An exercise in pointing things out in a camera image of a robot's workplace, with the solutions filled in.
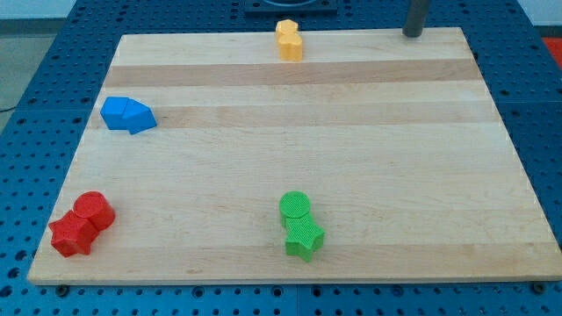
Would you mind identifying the yellow heart block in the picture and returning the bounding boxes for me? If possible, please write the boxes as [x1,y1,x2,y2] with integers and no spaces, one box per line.
[277,33,303,61]

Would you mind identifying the green cylinder block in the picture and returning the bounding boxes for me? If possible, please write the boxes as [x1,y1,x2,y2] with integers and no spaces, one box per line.
[278,190,312,228]

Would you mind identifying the green star block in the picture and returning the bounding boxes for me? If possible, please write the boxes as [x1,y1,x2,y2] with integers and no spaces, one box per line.
[285,213,325,262]

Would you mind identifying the light wooden board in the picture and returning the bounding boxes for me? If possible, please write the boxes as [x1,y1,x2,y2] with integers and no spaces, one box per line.
[28,27,561,285]

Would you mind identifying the yellow hexagon block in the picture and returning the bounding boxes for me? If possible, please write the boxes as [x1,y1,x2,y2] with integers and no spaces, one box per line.
[275,19,299,40]

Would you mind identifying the blue pentagon block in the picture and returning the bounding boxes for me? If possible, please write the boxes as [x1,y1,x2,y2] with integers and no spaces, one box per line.
[122,98,157,134]

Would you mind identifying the blue cube block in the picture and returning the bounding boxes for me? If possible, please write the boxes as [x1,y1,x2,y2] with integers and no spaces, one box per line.
[100,97,129,130]

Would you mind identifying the red cylinder block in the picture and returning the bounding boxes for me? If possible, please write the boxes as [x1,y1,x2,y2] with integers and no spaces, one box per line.
[73,191,116,231]

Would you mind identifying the red star block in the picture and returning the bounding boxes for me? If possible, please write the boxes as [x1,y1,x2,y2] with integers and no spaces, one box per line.
[48,211,99,257]

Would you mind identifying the red object at right edge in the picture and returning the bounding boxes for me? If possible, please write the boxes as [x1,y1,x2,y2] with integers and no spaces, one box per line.
[543,37,562,68]

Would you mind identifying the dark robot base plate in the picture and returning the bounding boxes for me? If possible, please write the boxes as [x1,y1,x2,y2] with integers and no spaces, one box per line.
[242,0,338,16]

